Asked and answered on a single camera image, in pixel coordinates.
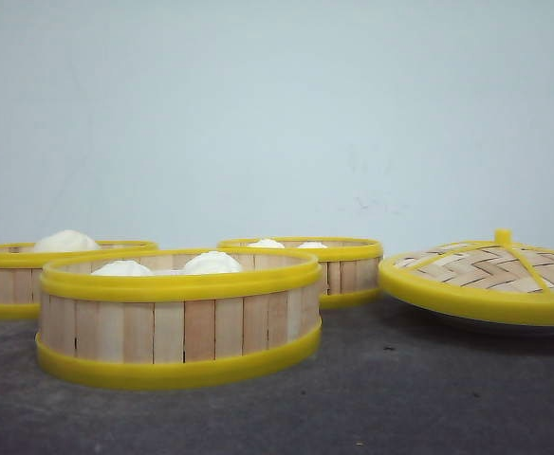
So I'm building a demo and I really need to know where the white bun front right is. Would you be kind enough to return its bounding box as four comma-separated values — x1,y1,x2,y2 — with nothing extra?
181,250,243,275

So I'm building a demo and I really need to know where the bamboo steamer drawer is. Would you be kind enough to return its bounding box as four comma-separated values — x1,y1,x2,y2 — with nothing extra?
35,247,322,390

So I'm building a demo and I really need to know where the white bun front left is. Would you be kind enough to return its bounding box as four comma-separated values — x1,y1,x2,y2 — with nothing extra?
92,260,154,277

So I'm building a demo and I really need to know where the woven bamboo steamer lid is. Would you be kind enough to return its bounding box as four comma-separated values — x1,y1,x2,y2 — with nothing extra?
379,228,554,327

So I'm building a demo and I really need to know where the white bun middle right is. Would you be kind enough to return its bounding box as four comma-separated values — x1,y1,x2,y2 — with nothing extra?
298,241,327,249

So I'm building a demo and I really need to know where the white bun back left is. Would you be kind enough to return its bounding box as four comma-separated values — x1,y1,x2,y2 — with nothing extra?
32,229,101,253

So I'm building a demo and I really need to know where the white bun middle left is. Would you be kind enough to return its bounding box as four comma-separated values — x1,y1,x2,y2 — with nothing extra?
247,238,285,249

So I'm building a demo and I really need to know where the white bun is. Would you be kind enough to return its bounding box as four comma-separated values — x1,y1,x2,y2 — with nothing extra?
92,260,154,277
181,250,243,275
298,241,327,249
247,238,285,249
32,229,101,253

